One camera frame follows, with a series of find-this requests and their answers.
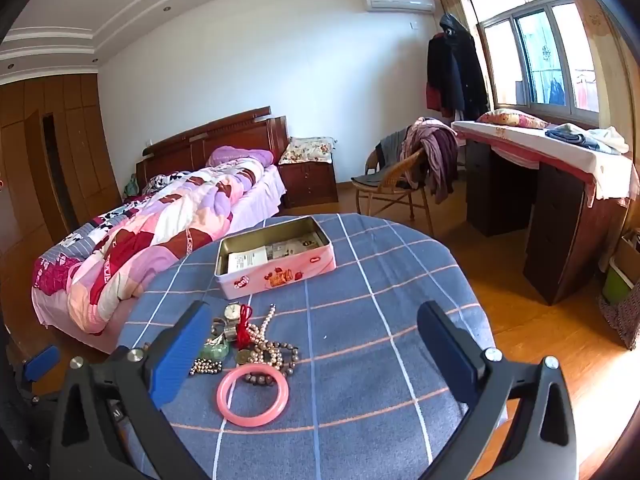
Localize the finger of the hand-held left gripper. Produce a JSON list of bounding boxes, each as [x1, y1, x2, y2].
[[22, 345, 62, 383]]

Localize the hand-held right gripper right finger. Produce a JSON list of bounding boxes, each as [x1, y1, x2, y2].
[[417, 300, 586, 480]]

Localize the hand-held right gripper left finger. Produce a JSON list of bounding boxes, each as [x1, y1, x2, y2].
[[50, 300, 216, 480]]

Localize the silver metal bead bracelet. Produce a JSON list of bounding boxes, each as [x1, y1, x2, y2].
[[189, 357, 223, 376]]

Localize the pink bangle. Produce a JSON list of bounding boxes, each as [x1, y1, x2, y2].
[[216, 364, 290, 428]]

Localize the red tassel cord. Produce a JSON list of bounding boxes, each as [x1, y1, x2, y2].
[[235, 304, 255, 350]]

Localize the pearl necklace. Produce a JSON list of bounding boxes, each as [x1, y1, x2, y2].
[[247, 304, 283, 366]]

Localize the brown bead bracelet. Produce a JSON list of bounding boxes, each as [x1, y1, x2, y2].
[[240, 340, 301, 386]]

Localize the pink tin box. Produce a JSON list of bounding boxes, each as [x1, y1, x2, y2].
[[215, 216, 336, 301]]

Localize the silver wristwatch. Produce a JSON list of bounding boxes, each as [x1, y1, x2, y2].
[[210, 302, 245, 343]]

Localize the blue plaid tablecloth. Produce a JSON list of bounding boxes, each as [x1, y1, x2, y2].
[[117, 212, 508, 480]]

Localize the white paper card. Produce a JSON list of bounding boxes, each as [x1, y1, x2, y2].
[[227, 247, 271, 276]]

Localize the pink patchwork quilt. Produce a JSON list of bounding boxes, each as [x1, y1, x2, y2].
[[32, 157, 266, 336]]

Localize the dark wooden desk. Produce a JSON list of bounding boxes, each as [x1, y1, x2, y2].
[[452, 121, 640, 306]]

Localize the dark patterned bag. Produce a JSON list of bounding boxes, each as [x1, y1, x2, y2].
[[597, 285, 640, 351]]

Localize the wicker chair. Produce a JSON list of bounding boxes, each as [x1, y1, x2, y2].
[[351, 147, 436, 223]]

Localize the green bin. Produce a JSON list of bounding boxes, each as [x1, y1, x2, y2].
[[601, 257, 636, 306]]

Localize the purple pink clothes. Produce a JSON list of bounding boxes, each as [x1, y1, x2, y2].
[[402, 117, 460, 205]]

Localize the cardboard box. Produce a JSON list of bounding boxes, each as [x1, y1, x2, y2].
[[612, 232, 640, 286]]

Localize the purple pillow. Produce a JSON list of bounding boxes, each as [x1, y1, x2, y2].
[[206, 146, 275, 168]]

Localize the wooden nightstand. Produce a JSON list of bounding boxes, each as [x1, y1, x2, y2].
[[277, 160, 340, 209]]

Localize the grey garment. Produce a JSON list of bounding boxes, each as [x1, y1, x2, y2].
[[376, 130, 411, 168]]

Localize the wooden bed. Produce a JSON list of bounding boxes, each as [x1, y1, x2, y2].
[[31, 106, 291, 356]]

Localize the wooden wardrobe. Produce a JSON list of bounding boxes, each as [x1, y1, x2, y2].
[[0, 72, 123, 261]]

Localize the floral cushion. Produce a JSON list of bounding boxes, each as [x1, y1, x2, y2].
[[278, 136, 335, 165]]

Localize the pink floral pillow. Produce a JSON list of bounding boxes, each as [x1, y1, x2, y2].
[[476, 108, 551, 130]]

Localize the pile of folded clothes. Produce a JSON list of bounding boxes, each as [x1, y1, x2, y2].
[[545, 123, 630, 156]]

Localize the hanging dark coats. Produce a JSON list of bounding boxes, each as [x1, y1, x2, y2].
[[425, 13, 491, 117]]

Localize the window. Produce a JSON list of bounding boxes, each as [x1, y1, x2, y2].
[[467, 0, 601, 116]]

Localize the green jade bracelet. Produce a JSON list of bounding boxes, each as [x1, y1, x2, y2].
[[200, 337, 231, 361]]

